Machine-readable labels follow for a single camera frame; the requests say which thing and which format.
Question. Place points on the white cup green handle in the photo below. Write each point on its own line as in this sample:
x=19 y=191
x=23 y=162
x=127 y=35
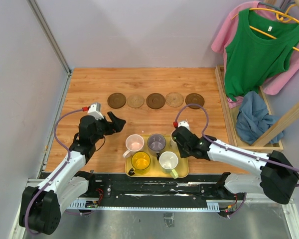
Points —
x=168 y=162

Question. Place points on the cream plastic cup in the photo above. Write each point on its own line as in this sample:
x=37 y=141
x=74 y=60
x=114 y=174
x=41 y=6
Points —
x=172 y=142

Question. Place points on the blue crumpled cloth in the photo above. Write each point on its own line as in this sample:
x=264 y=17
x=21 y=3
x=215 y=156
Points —
x=253 y=118

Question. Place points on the aluminium corner post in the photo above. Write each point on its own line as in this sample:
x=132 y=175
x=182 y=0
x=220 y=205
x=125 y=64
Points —
x=49 y=35

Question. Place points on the pink plastic cup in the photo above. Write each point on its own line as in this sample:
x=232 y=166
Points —
x=134 y=143

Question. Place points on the woven rattan coaster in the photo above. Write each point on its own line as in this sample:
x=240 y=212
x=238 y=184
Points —
x=174 y=99
x=135 y=101

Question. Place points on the dark wooden coaster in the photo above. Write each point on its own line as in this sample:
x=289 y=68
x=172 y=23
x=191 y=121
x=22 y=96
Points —
x=116 y=100
x=155 y=101
x=194 y=99

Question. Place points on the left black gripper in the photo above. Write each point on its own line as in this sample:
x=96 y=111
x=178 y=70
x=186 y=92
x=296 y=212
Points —
x=116 y=125

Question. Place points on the green tank top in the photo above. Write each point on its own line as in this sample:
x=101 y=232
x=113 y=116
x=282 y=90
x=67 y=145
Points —
x=261 y=48

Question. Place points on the purple plastic cup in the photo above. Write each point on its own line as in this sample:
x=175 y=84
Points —
x=156 y=145

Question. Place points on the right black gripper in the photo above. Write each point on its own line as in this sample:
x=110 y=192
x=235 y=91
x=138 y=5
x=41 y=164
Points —
x=183 y=154

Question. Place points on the pink t-shirt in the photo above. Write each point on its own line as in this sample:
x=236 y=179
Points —
x=279 y=82

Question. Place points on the wooden clothes rack frame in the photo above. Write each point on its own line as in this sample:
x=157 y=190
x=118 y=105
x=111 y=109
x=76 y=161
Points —
x=230 y=110

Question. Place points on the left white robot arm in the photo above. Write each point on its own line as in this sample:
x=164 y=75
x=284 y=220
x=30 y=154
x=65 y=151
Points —
x=43 y=205

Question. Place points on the yellow plastic tray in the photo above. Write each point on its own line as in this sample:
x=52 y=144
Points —
x=155 y=170

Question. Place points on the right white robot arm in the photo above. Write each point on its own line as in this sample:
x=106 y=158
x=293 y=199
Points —
x=269 y=174

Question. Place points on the yellow clothes hanger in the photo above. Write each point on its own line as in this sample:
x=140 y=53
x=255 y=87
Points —
x=280 y=16

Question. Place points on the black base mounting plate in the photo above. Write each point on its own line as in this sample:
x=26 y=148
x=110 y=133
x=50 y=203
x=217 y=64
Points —
x=192 y=191

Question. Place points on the yellow transparent cup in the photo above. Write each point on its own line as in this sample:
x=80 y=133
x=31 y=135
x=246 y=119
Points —
x=140 y=162

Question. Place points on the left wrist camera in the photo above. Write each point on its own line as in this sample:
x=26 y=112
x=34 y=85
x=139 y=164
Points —
x=93 y=112

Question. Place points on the aluminium rail frame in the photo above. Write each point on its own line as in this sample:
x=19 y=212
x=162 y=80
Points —
x=254 y=217

